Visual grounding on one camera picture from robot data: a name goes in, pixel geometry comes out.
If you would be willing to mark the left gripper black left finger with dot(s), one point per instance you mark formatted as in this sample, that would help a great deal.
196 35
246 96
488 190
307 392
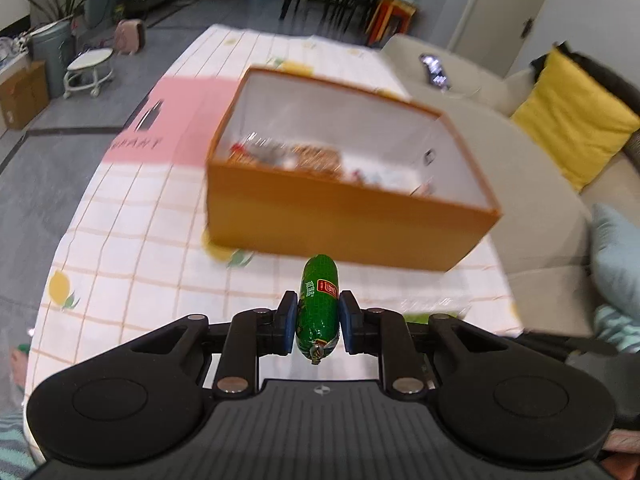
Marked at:
251 335

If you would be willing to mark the green sausage stick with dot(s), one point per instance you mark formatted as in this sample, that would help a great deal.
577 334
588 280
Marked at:
317 318

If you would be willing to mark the checked lemon tablecloth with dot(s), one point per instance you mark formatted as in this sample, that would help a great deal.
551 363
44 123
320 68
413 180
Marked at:
134 256

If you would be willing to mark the Mimi shrimp stick bag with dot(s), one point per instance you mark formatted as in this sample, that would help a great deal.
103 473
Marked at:
317 160

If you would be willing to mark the green nut snack bag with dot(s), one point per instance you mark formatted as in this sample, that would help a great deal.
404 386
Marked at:
421 309

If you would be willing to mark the orange cardboard box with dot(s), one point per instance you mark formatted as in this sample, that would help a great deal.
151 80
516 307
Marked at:
411 195

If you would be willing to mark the orange stacked stools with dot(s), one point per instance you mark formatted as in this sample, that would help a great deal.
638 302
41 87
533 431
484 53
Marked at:
389 18

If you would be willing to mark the light blue cushion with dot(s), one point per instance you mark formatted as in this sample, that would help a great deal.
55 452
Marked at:
614 259

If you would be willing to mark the grey plant pot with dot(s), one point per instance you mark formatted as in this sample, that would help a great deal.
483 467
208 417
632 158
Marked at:
54 45

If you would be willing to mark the red foil snack bag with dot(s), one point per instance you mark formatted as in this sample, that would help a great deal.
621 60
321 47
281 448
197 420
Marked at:
257 150

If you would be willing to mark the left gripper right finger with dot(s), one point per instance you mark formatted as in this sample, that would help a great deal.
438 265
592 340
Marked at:
383 334

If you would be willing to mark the smartphone on sofa arm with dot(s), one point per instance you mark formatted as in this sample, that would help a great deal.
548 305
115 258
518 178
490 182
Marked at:
435 73

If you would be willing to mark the yellow cushion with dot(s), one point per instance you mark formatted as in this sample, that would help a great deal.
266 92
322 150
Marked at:
576 122

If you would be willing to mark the brown cardboard box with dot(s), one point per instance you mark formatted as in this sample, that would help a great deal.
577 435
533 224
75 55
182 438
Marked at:
24 95

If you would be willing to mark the white round stool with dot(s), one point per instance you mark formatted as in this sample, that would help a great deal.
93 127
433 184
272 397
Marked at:
89 72

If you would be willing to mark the pink small heater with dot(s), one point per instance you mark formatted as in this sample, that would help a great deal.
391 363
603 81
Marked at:
129 37

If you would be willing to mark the beige sofa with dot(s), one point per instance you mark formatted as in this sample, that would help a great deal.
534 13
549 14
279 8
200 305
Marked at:
542 238

